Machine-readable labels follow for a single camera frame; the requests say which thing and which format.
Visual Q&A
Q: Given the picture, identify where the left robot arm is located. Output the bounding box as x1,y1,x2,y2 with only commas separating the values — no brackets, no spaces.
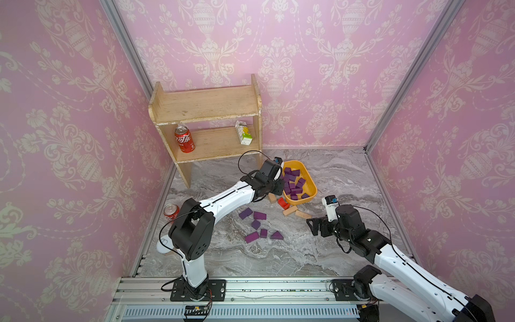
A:
156,157,284,301

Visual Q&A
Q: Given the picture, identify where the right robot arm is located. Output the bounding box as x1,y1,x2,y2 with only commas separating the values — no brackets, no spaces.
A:
307,200,496,321

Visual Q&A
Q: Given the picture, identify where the yellow plastic storage bin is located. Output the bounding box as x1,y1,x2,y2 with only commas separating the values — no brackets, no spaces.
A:
282,160,318,205

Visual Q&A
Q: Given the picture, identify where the beige wood brick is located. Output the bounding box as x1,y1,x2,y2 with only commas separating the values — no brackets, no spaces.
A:
268,193,277,203

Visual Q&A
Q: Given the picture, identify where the small red brick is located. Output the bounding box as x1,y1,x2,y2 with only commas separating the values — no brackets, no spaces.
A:
277,197,290,210

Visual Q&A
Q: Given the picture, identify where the purple brick centre long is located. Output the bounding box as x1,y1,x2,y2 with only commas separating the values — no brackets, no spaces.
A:
253,211,267,220

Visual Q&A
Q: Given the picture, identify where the natural wood brick small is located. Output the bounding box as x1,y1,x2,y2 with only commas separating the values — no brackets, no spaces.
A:
282,205,298,216

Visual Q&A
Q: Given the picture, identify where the engraved natural wood brick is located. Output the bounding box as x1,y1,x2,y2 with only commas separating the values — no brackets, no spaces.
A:
295,210,312,219

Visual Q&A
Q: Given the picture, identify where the green white juice carton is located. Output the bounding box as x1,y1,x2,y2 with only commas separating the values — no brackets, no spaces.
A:
235,121,253,146

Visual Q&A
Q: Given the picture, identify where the purple triangle brick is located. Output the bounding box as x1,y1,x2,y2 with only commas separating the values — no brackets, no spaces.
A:
270,232,284,240

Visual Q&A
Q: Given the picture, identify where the wooden two-tier shelf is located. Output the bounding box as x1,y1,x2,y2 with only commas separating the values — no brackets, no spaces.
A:
148,74,263,188

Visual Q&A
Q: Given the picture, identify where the red cola can on shelf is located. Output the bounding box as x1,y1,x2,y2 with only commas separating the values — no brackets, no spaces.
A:
174,123,195,153

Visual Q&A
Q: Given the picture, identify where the red cola can on floor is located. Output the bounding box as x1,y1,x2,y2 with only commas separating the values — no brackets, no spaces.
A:
163,203,180,221

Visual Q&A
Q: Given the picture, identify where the white round lid object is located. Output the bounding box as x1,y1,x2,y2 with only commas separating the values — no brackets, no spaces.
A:
156,235,176,256

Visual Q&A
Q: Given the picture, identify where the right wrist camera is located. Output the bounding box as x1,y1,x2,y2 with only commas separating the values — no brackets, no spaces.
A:
322,195,339,222

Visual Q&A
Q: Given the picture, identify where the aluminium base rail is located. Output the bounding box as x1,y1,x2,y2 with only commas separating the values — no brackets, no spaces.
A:
104,276,403,322

